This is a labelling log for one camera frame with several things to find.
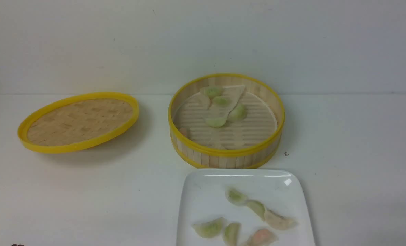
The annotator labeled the green dumpling on plate top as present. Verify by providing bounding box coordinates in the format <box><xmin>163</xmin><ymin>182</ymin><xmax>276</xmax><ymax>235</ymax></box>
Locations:
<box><xmin>226</xmin><ymin>187</ymin><xmax>248</xmax><ymax>206</ymax></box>

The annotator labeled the green dumpling on plate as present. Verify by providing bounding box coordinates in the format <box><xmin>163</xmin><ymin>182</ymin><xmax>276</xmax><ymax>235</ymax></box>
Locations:
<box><xmin>192</xmin><ymin>217</ymin><xmax>225</xmax><ymax>239</ymax></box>
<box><xmin>223</xmin><ymin>222</ymin><xmax>241</xmax><ymax>246</ymax></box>
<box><xmin>245</xmin><ymin>200</ymin><xmax>266</xmax><ymax>221</ymax></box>
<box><xmin>226</xmin><ymin>187</ymin><xmax>248</xmax><ymax>206</ymax></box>

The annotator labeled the green dumpling on plate centre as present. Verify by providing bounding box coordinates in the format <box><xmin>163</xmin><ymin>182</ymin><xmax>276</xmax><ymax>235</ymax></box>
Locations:
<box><xmin>245</xmin><ymin>200</ymin><xmax>266</xmax><ymax>221</ymax></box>

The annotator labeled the white square plate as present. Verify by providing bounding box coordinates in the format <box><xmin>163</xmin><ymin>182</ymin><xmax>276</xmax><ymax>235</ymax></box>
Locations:
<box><xmin>176</xmin><ymin>169</ymin><xmax>315</xmax><ymax>246</ymax></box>

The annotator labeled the green dumpling on plate left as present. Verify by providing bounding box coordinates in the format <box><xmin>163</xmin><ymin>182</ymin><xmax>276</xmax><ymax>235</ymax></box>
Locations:
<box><xmin>192</xmin><ymin>217</ymin><xmax>225</xmax><ymax>239</ymax></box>

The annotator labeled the green dumpling on plate bottom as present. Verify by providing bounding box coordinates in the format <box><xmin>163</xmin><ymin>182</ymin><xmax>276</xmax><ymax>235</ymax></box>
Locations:
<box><xmin>223</xmin><ymin>222</ymin><xmax>241</xmax><ymax>246</ymax></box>

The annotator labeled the pale pink dumpling on plate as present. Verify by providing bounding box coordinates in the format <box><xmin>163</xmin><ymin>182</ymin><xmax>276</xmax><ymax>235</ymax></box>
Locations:
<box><xmin>264</xmin><ymin>210</ymin><xmax>296</xmax><ymax>230</ymax></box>

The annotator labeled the orange pink dumpling on plate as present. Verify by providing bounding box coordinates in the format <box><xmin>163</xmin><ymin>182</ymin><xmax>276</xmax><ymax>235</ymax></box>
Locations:
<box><xmin>242</xmin><ymin>229</ymin><xmax>278</xmax><ymax>246</ymax></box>

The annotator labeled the green dumpling in steamer front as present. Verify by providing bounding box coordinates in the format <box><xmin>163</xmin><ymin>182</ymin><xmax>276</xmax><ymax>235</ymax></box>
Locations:
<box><xmin>204</xmin><ymin>117</ymin><xmax>228</xmax><ymax>128</ymax></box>

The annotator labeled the green dumpling in steamer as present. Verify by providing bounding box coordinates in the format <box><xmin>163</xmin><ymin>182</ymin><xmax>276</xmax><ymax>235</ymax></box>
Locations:
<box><xmin>201</xmin><ymin>86</ymin><xmax>223</xmax><ymax>100</ymax></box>
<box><xmin>212</xmin><ymin>96</ymin><xmax>231</xmax><ymax>107</ymax></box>
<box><xmin>227</xmin><ymin>103</ymin><xmax>248</xmax><ymax>122</ymax></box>
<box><xmin>204</xmin><ymin>117</ymin><xmax>228</xmax><ymax>128</ymax></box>

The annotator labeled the yellow rimmed bamboo steamer basket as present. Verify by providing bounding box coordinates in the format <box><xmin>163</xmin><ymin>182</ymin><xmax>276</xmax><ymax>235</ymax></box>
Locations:
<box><xmin>168</xmin><ymin>73</ymin><xmax>285</xmax><ymax>169</ymax></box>

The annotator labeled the green dumpling in steamer middle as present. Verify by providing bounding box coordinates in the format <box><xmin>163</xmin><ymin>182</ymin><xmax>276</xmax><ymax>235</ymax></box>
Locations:
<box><xmin>212</xmin><ymin>96</ymin><xmax>231</xmax><ymax>107</ymax></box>

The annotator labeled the green dumpling in steamer back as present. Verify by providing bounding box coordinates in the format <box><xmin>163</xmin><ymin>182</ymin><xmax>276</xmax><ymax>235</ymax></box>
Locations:
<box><xmin>201</xmin><ymin>86</ymin><xmax>223</xmax><ymax>100</ymax></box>

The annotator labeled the green dumpling in steamer right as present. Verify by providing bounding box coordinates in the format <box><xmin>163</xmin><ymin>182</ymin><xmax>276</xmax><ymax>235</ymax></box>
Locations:
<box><xmin>227</xmin><ymin>103</ymin><xmax>248</xmax><ymax>122</ymax></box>

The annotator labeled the yellow rimmed bamboo steamer lid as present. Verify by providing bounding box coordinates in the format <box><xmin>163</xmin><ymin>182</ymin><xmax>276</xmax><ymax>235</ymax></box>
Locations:
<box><xmin>17</xmin><ymin>92</ymin><xmax>139</xmax><ymax>154</ymax></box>

